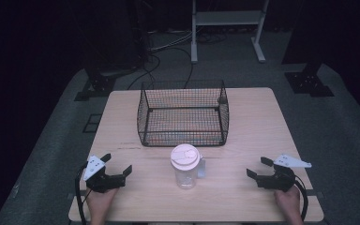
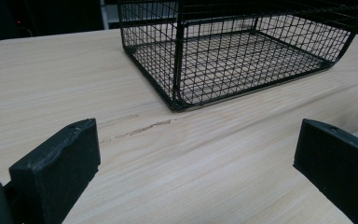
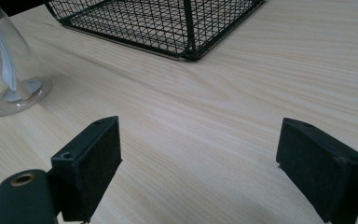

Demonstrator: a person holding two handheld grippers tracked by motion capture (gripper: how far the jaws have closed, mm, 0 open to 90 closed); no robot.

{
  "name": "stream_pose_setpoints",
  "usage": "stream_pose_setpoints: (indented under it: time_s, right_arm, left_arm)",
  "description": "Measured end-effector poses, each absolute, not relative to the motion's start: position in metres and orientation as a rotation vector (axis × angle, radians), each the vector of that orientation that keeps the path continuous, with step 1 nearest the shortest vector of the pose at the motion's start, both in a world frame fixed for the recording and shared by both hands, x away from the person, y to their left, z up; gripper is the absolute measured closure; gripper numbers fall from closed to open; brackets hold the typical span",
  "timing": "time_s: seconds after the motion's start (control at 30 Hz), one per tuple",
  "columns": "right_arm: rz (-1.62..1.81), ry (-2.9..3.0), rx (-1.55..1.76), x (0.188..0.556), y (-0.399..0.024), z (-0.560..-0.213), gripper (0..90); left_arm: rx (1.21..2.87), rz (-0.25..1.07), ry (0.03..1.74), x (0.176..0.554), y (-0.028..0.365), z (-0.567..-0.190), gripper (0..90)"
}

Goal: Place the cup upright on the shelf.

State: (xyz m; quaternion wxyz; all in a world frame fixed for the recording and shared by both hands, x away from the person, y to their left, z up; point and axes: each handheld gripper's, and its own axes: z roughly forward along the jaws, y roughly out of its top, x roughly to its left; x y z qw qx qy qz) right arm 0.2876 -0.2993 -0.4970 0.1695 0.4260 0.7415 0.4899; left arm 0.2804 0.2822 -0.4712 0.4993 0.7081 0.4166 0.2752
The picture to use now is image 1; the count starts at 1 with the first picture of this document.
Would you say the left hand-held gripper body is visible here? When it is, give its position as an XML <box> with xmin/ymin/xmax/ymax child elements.
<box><xmin>82</xmin><ymin>155</ymin><xmax>128</xmax><ymax>194</ymax></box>

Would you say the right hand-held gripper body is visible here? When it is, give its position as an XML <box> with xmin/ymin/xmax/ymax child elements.
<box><xmin>255</xmin><ymin>153</ymin><xmax>313</xmax><ymax>193</ymax></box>

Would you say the person's left hand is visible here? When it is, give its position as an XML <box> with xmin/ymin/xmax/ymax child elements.
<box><xmin>84</xmin><ymin>187</ymin><xmax>120</xmax><ymax>225</ymax></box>

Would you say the person's right hand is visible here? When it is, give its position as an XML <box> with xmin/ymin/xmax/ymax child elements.
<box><xmin>273</xmin><ymin>186</ymin><xmax>305</xmax><ymax>225</ymax></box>

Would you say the clear cup with white lid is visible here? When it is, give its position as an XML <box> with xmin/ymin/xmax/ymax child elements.
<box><xmin>170</xmin><ymin>143</ymin><xmax>207</xmax><ymax>190</ymax></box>

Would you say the black stand base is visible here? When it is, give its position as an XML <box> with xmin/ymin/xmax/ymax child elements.
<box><xmin>283</xmin><ymin>60</ymin><xmax>336</xmax><ymax>98</ymax></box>
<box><xmin>73</xmin><ymin>67</ymin><xmax>117</xmax><ymax>102</ymax></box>

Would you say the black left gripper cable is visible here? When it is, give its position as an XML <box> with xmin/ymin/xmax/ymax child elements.
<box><xmin>74</xmin><ymin>162</ymin><xmax>92</xmax><ymax>225</ymax></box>

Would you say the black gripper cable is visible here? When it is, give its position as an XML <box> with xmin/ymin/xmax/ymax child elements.
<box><xmin>74</xmin><ymin>162</ymin><xmax>92</xmax><ymax>225</ymax></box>
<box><xmin>292</xmin><ymin>174</ymin><xmax>309</xmax><ymax>221</ymax></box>

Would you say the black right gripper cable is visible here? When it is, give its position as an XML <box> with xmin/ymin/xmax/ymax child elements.
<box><xmin>292</xmin><ymin>174</ymin><xmax>309</xmax><ymax>221</ymax></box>

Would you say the black wire mesh basket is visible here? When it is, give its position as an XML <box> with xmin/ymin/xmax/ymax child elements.
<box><xmin>136</xmin><ymin>80</ymin><xmax>231</xmax><ymax>148</ymax></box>

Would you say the black floor cable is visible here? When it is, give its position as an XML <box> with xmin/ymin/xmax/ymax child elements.
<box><xmin>151</xmin><ymin>46</ymin><xmax>195</xmax><ymax>89</ymax></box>
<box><xmin>127</xmin><ymin>54</ymin><xmax>162</xmax><ymax>91</ymax></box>

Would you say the grey floor cable bundle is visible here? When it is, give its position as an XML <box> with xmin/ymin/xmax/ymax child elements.
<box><xmin>149</xmin><ymin>29</ymin><xmax>195</xmax><ymax>53</ymax></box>

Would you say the white metal stand frame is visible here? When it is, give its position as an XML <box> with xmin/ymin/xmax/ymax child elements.
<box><xmin>190</xmin><ymin>0</ymin><xmax>270</xmax><ymax>65</ymax></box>

